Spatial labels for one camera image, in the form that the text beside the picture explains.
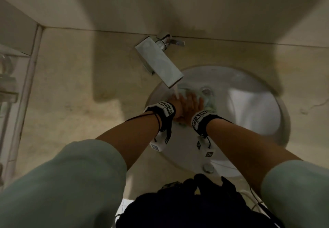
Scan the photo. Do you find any person's left hand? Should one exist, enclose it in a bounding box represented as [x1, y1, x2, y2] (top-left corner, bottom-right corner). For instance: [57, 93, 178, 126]
[171, 93, 193, 122]

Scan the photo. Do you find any person's right hand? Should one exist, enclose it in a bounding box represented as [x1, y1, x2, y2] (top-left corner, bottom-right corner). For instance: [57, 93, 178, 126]
[190, 93, 205, 120]

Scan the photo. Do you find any clear greenish glass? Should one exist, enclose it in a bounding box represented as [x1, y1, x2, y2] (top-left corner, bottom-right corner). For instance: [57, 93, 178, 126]
[178, 86, 217, 110]

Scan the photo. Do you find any person's left forearm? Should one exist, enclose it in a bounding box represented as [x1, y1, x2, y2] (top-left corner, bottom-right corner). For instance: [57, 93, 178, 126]
[96, 112, 162, 171]

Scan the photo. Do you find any person's right forearm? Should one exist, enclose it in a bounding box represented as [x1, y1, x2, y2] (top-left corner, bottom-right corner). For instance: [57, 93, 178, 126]
[205, 118, 303, 198]

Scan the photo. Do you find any chrome rectangular faucet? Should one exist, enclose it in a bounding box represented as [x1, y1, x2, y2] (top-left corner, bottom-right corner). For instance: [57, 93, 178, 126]
[134, 32, 186, 89]

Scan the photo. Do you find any white round sink basin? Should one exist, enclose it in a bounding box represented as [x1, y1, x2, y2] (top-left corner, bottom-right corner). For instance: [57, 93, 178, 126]
[144, 64, 292, 179]

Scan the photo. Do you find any black chest harness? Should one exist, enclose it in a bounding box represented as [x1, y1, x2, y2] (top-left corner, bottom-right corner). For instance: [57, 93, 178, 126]
[115, 173, 279, 228]

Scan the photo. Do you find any light green right sleeve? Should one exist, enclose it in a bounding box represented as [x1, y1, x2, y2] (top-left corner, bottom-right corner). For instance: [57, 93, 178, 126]
[260, 160, 329, 228]

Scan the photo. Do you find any light green sleeve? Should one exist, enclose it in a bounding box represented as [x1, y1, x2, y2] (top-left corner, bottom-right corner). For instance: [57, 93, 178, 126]
[260, 160, 329, 228]
[0, 139, 128, 228]

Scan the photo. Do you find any light green left sleeve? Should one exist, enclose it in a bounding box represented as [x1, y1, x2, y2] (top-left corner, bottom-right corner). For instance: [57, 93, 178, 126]
[0, 139, 128, 228]

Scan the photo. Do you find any black right wrist camera band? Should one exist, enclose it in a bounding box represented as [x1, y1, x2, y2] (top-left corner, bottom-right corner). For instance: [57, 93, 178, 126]
[190, 109, 233, 158]

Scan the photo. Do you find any black wrist camera band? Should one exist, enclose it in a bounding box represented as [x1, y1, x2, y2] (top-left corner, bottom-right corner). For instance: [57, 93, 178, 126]
[143, 101, 177, 153]
[190, 109, 233, 158]

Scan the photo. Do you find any black left wrist camera band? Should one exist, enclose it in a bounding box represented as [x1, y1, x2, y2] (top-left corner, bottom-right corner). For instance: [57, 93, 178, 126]
[143, 101, 177, 153]

